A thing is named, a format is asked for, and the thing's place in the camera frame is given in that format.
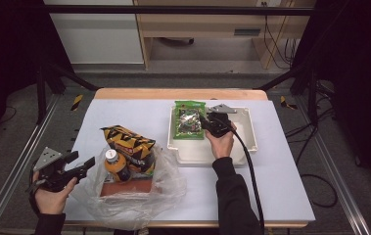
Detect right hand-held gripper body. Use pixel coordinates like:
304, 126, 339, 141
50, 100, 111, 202
202, 103, 239, 138

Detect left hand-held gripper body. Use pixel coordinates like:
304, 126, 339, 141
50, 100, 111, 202
25, 146, 76, 194

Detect green snack packet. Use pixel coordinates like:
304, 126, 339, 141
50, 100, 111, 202
171, 100, 208, 141

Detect white plastic bin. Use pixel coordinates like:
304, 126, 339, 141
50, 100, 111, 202
166, 105, 259, 165

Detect red-brown box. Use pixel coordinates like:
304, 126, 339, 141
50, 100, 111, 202
99, 177, 155, 198

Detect black yellow chips bag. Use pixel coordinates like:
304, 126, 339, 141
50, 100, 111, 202
100, 124, 158, 179

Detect clear plastic bag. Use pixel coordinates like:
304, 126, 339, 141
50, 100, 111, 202
70, 143, 188, 231

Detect person's right hand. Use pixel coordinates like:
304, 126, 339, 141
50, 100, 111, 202
205, 121, 238, 161

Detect person's left hand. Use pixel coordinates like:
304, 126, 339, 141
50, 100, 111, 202
31, 170, 78, 215

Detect orange juice bottle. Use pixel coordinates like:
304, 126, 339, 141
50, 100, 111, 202
104, 148, 132, 183

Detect wooden table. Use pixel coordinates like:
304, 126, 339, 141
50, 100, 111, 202
63, 87, 316, 228

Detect yellow black tape marker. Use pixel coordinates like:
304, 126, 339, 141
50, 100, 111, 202
279, 95, 299, 111
70, 93, 84, 112

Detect white table mat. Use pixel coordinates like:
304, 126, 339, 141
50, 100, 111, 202
64, 98, 316, 223

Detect wooden desk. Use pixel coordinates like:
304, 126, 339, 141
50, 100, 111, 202
133, 0, 318, 71

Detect white cabinet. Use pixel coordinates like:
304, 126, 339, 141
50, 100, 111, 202
43, 0, 145, 66

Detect black curtain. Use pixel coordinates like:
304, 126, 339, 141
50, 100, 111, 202
290, 0, 371, 199
0, 0, 73, 155

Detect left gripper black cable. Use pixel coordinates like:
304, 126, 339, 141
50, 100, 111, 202
26, 167, 44, 217

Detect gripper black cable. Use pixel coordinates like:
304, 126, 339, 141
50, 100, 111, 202
26, 167, 44, 217
219, 117, 266, 235

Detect aluminium rail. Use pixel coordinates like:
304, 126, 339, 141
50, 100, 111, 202
295, 94, 371, 235
0, 94, 60, 235

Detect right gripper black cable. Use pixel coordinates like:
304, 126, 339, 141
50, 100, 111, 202
219, 117, 266, 235

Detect thin black floor cable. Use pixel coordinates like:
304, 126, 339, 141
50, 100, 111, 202
0, 105, 18, 125

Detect black frame strut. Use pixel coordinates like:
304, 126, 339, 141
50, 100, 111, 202
257, 62, 319, 125
35, 62, 100, 123

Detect black floor cables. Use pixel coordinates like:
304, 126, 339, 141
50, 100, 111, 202
284, 81, 337, 165

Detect hanging black cables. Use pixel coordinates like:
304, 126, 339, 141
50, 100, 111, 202
261, 1, 300, 71

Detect black frame crossbar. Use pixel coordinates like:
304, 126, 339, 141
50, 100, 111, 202
42, 4, 314, 17

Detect black floor cable loop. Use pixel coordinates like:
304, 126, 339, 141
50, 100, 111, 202
300, 173, 339, 209

